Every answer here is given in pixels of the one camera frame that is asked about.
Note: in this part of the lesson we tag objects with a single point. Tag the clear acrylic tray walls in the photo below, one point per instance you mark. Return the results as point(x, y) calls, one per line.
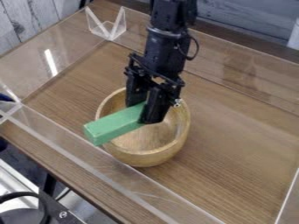
point(234, 175)

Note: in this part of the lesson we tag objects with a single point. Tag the green rectangular block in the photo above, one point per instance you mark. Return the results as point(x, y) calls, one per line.
point(114, 125)

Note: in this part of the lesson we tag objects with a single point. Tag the black table leg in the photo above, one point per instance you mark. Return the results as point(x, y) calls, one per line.
point(50, 184)

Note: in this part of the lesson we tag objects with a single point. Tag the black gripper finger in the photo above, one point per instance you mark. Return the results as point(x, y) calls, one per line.
point(157, 106)
point(136, 90)

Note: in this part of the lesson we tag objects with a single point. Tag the blue object at left edge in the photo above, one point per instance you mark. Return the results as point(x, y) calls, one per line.
point(6, 98)

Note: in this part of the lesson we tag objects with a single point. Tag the brown wooden bowl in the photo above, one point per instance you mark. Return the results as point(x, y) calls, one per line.
point(154, 143)

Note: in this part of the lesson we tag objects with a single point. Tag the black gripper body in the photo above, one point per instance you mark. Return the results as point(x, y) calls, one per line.
point(161, 64)

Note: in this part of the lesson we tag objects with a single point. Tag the grey metal bracket with screw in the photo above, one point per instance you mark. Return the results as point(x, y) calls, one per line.
point(62, 215)

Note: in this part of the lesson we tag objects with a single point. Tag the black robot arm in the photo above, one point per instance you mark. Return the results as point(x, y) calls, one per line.
point(170, 16)

